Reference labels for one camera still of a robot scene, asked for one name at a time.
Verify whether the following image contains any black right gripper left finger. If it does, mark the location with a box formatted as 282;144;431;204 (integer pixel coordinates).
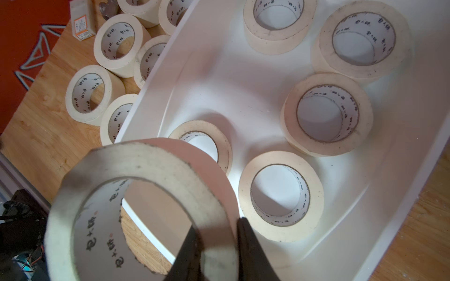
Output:
164;227;204;281

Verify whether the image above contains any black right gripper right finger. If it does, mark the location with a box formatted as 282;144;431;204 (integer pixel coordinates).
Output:
237;218;280;281

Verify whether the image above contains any beige masking tape roll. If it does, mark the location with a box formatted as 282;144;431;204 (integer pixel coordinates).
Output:
45;138;239;281
239;151;324;242
117;0;161;28
311;1;413;84
133;35;171;89
243;0;317;55
100;94;138;146
158;0;193;35
94;14;151;78
65;64;125;126
169;120;233;176
280;73;374;157

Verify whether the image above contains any white plastic storage tray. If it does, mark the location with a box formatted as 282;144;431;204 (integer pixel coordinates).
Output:
118;1;450;281

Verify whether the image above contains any small clear plastic packet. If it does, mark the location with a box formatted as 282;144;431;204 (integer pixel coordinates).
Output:
69;0;96;41

